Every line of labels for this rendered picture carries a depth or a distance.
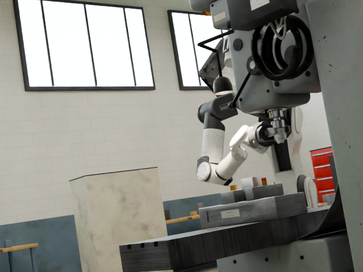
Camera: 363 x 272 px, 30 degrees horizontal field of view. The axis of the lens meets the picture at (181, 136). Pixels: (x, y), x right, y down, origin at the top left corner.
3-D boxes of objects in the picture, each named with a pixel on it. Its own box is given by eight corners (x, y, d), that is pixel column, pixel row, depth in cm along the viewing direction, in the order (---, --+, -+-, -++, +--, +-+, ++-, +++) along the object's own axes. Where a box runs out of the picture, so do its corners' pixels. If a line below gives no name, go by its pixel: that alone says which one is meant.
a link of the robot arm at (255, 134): (256, 121, 239) (243, 126, 250) (261, 148, 238) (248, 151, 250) (288, 117, 243) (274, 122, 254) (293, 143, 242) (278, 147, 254)
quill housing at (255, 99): (236, 115, 239) (221, 27, 242) (275, 114, 252) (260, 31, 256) (276, 103, 224) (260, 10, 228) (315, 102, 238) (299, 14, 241)
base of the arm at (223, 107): (208, 133, 292) (192, 111, 290) (227, 115, 297) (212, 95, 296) (224, 126, 278) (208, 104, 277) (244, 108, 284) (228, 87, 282)
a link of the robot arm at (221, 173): (230, 160, 261) (203, 190, 272) (251, 165, 266) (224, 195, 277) (223, 140, 267) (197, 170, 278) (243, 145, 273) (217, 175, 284)
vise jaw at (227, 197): (221, 204, 225) (220, 192, 226) (251, 199, 235) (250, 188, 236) (234, 202, 221) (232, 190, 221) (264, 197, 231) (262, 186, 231)
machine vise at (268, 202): (201, 228, 233) (195, 197, 234) (231, 223, 243) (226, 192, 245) (278, 219, 208) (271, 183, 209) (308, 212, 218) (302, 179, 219)
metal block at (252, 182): (243, 197, 224) (240, 179, 225) (255, 195, 228) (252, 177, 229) (255, 195, 220) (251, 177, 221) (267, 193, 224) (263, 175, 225)
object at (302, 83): (270, 94, 223) (257, 19, 226) (317, 94, 239) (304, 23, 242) (316, 80, 209) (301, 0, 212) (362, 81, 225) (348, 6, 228)
